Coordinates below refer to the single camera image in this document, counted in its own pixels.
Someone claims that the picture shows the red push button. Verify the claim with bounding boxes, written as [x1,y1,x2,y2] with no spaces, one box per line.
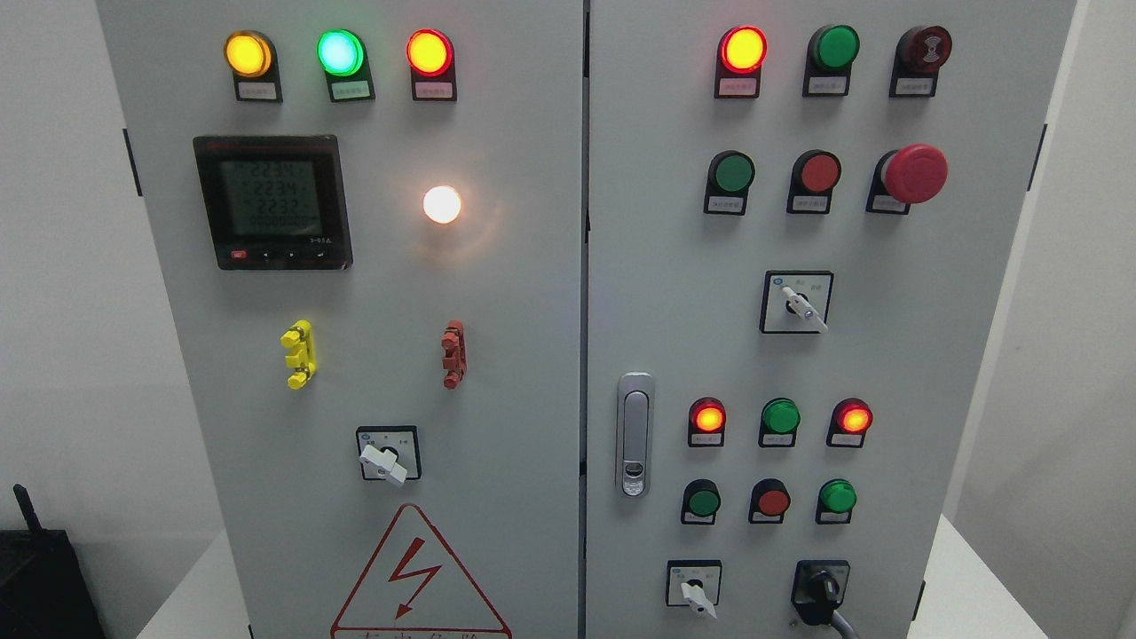
[749,478,792,525]
[785,149,841,215]

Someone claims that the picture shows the white selector switch bottom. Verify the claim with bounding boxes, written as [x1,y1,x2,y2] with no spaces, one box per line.
[666,559,722,619]

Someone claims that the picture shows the white selector switch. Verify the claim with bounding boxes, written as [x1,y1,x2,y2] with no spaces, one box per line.
[759,271,834,333]
[666,559,722,619]

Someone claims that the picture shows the yellow terminal connector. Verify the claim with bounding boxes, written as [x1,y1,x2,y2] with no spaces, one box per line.
[279,320,318,390]

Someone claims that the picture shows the green lit indicator light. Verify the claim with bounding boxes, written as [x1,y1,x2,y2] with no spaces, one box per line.
[316,28,375,103]

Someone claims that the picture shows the red indicator light lower right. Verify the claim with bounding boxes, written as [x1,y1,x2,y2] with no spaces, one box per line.
[826,398,872,448]

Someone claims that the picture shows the red lit indicator lower left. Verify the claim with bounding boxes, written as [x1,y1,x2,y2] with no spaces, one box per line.
[687,397,727,446]

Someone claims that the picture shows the green indicator light lower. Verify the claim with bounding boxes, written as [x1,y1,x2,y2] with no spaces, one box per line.
[758,398,801,448]

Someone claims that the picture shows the silver door lock handle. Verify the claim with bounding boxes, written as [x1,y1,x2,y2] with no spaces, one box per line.
[613,372,655,498]

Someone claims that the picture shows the green push button upper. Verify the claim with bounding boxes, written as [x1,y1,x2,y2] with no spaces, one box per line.
[705,150,755,216]

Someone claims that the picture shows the red push button upper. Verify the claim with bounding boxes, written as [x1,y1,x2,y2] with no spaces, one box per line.
[785,149,841,215]

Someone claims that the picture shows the black rotary knob switch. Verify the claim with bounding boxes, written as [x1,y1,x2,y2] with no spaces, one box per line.
[791,559,849,626]

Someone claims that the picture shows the white selector switch left door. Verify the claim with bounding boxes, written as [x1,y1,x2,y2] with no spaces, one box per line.
[354,424,421,488]

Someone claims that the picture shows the grey electrical cabinet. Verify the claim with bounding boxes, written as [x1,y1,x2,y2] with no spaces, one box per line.
[97,1,1076,638]

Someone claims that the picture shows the black box with antenna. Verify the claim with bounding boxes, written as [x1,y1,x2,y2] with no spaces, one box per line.
[1,483,106,638]

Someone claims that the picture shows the red indicator light top right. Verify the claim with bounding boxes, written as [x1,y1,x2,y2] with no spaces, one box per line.
[715,25,768,99]

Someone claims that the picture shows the green push button lower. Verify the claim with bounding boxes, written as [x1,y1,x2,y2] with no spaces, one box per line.
[679,478,722,525]

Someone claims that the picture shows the red terminal connector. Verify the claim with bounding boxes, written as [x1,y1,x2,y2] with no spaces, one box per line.
[438,320,468,390]

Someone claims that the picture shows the red emergency stop button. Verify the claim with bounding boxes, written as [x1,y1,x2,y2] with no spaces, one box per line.
[864,143,949,215]

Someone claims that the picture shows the red indicator light left door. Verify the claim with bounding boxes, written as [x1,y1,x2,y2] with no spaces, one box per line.
[406,28,457,102]

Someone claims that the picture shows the white lit indicator light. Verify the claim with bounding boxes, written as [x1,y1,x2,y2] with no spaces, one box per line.
[421,185,462,224]

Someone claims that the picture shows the red push button lower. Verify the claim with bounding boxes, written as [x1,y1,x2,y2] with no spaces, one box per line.
[749,478,792,525]

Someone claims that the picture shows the red high voltage warning sticker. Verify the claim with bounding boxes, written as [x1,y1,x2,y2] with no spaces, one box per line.
[329,504,512,638]

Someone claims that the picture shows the white selector switch upper right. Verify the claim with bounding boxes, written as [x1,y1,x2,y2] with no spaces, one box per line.
[759,271,834,333]

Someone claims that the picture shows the yellow indicator light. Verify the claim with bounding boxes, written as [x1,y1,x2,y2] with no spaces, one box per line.
[225,31,281,103]

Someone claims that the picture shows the green push button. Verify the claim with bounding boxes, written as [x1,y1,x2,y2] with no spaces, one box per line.
[679,478,722,525]
[705,150,755,216]

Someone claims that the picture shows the black digital power meter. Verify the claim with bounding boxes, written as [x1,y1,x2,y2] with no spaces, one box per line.
[193,134,353,271]

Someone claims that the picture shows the green illuminated button lower right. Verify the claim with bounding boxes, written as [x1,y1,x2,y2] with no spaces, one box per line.
[815,478,857,525]

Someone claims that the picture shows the green indicator light top right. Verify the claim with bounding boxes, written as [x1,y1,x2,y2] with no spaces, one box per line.
[802,24,860,98]

